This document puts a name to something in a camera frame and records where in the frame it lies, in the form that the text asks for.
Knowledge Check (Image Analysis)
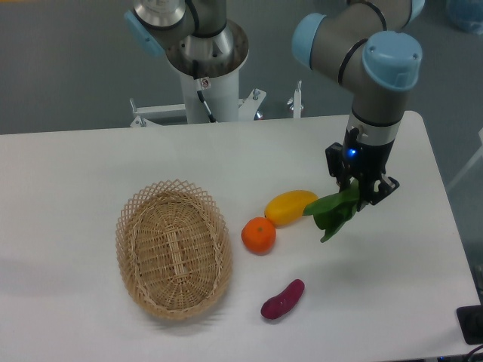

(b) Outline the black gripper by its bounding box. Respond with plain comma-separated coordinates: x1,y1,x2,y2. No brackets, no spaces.
325,123,400,211

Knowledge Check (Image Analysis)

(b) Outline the green leafy vegetable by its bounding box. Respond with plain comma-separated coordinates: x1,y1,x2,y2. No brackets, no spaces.
303,179,360,243

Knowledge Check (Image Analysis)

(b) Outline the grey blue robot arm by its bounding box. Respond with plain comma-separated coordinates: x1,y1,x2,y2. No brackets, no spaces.
124,1,424,208

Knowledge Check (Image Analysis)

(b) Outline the yellow mango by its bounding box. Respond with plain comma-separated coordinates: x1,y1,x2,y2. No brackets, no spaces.
264,190,318,226

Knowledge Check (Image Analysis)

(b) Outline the orange tangerine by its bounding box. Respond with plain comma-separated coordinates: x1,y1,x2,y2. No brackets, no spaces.
241,217,276,255

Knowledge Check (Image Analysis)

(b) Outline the purple sweet potato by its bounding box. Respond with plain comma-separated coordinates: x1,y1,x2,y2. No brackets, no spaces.
260,279,305,321

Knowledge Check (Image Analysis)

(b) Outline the black device at edge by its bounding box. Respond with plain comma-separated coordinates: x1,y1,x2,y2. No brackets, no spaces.
456,305,482,345

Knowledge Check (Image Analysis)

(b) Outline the blue object top right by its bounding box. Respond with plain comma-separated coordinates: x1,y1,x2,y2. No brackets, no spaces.
446,0,482,35

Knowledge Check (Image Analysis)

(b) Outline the woven wicker basket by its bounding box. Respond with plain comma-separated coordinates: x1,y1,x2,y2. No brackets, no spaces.
115,179,232,321

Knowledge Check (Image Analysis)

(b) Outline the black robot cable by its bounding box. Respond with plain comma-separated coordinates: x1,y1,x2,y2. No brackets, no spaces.
192,60,219,124

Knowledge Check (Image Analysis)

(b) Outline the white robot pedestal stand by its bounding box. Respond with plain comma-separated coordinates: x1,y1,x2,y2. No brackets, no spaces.
125,11,266,127

